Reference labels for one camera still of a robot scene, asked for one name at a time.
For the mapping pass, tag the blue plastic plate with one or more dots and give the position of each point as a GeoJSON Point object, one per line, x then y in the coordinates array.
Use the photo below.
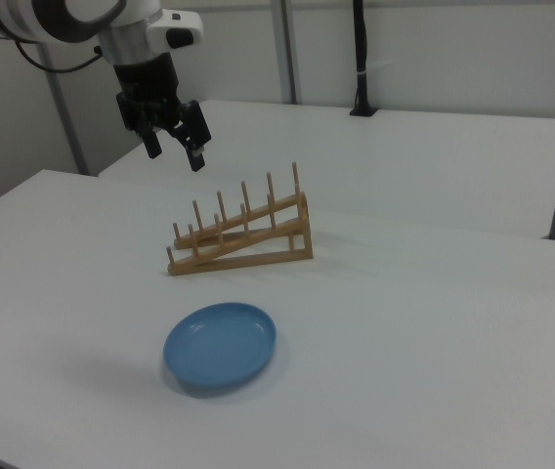
{"type": "Point", "coordinates": [219, 344]}

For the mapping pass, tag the wooden plate rack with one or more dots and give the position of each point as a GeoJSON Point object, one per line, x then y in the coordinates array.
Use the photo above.
{"type": "Point", "coordinates": [238, 263]}

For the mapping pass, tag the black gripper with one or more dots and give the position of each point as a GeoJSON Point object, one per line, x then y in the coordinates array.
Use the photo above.
{"type": "Point", "coordinates": [145, 80]}

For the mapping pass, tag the white table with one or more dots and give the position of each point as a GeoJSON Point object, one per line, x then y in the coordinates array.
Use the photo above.
{"type": "Point", "coordinates": [404, 156]}

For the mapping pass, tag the grey metal frame post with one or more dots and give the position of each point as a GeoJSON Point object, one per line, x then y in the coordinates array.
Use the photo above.
{"type": "Point", "coordinates": [288, 54]}
{"type": "Point", "coordinates": [65, 122]}

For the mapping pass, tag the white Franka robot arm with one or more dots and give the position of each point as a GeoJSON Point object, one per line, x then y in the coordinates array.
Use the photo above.
{"type": "Point", "coordinates": [170, 24]}

